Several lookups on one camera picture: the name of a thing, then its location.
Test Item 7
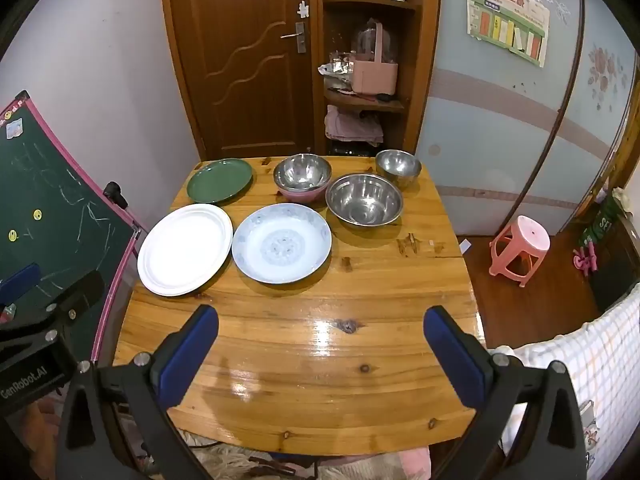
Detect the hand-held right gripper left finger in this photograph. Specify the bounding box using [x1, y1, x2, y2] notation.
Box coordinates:
[55, 304, 220, 480]

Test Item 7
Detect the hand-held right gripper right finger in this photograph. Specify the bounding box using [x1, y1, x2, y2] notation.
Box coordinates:
[423, 305, 588, 480]

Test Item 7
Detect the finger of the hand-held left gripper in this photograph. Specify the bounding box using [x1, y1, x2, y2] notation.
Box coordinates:
[0, 262, 42, 307]
[0, 270, 107, 356]

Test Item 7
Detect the white plate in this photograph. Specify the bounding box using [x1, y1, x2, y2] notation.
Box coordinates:
[136, 203, 234, 297]

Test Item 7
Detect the blue patterned plate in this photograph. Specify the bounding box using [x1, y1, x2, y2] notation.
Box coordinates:
[231, 203, 333, 284]

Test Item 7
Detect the green plate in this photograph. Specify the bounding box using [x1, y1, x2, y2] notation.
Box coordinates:
[186, 158, 254, 205]

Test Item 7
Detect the large steel bowl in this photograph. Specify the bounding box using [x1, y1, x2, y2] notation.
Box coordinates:
[325, 173, 404, 231]

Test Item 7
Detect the black easel knob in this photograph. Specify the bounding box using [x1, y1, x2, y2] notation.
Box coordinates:
[103, 181, 129, 208]

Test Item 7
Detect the pink plastic stool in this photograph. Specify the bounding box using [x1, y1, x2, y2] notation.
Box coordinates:
[489, 215, 551, 288]

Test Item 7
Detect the checked white cloth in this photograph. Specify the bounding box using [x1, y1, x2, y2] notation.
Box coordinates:
[492, 285, 640, 480]

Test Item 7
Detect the pink plastic toy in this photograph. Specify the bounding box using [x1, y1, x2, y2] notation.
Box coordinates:
[572, 242, 600, 275]

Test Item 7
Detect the small steel bowl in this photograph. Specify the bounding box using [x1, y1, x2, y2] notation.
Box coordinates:
[375, 149, 422, 190]

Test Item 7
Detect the medium steel bowl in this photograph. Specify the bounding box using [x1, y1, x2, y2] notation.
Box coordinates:
[273, 153, 332, 193]

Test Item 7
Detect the pale blue sliding wardrobe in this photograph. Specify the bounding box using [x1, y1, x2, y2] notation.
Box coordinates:
[415, 0, 640, 236]

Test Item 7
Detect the folded pink cloth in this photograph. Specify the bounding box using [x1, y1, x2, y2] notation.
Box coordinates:
[324, 105, 385, 145]

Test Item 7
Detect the brown wooden door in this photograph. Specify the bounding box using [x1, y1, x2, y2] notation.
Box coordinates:
[159, 0, 321, 161]

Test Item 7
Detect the pink basket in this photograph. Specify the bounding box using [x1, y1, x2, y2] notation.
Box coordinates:
[350, 22, 401, 98]

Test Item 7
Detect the silver foil packet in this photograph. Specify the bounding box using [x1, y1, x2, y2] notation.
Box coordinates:
[318, 52, 356, 78]

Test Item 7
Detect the clear plastic jar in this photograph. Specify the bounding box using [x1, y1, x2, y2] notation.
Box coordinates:
[350, 17, 399, 63]

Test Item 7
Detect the green chalkboard with pink frame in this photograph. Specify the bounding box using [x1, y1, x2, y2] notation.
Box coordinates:
[0, 91, 142, 366]

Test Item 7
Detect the metal door handle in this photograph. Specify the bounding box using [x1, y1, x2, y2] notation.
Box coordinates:
[280, 22, 307, 53]

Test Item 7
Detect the wall poster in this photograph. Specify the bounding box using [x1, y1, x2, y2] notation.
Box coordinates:
[465, 0, 551, 68]

